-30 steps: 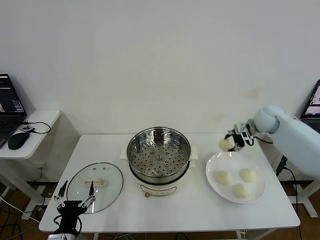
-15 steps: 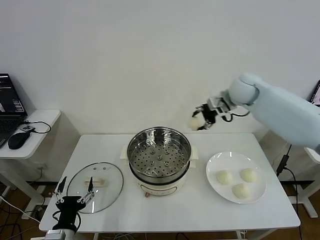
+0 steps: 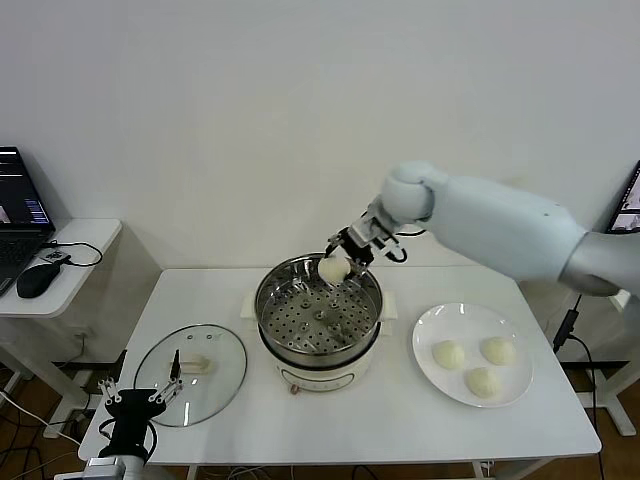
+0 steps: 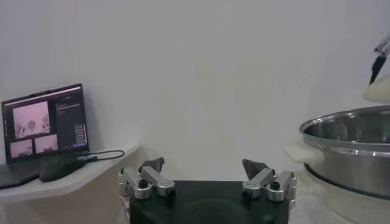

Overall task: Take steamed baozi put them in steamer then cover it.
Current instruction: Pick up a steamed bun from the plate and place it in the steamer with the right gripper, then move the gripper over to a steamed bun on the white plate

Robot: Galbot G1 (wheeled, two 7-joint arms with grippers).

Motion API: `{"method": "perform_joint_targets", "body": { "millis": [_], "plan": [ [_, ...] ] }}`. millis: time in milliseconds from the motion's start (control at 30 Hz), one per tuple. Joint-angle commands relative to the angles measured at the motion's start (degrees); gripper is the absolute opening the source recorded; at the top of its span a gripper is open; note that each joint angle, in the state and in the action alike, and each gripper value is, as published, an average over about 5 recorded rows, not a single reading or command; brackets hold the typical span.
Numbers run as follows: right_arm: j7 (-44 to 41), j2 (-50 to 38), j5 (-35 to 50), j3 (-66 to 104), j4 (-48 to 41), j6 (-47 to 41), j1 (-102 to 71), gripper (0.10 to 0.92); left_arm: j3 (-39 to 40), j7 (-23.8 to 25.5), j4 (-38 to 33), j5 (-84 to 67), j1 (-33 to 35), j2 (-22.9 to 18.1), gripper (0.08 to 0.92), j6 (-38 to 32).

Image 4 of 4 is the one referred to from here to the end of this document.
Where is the thin black hub cable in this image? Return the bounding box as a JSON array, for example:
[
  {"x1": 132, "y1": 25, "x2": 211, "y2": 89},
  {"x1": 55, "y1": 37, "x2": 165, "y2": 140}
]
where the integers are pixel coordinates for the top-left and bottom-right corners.
[{"x1": 77, "y1": 149, "x2": 126, "y2": 163}]

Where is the white steamed baozi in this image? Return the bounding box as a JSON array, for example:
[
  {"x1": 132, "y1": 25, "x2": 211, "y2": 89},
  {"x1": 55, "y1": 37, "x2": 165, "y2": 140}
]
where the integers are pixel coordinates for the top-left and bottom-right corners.
[{"x1": 363, "y1": 77, "x2": 390, "y2": 103}]

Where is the black computer mouse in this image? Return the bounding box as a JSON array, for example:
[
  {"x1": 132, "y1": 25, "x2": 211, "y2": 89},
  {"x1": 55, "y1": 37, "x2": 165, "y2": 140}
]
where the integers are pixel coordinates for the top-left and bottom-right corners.
[{"x1": 38, "y1": 158, "x2": 88, "y2": 183}]

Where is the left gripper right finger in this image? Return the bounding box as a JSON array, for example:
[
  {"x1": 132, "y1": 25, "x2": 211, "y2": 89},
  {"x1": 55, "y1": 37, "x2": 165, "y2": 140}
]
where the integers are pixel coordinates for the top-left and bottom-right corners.
[{"x1": 241, "y1": 158, "x2": 297, "y2": 202}]

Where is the black laptop with dark screen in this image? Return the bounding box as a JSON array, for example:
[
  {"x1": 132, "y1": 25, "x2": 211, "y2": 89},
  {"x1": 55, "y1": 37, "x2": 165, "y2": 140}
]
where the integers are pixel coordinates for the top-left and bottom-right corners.
[{"x1": 0, "y1": 83, "x2": 90, "y2": 190}]

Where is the stainless steel steamer basket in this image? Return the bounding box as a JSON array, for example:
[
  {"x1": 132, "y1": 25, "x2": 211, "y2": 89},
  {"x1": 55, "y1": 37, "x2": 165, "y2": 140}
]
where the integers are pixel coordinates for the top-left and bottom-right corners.
[{"x1": 299, "y1": 105, "x2": 390, "y2": 201}]

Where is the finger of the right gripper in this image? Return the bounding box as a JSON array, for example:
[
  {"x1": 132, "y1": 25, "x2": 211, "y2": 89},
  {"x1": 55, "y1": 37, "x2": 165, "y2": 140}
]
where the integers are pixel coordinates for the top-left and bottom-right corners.
[{"x1": 369, "y1": 33, "x2": 390, "y2": 86}]

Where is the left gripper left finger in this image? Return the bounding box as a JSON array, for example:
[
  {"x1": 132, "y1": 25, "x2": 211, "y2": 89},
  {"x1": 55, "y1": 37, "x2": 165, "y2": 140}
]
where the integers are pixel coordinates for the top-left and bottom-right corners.
[{"x1": 118, "y1": 156, "x2": 177, "y2": 200}]

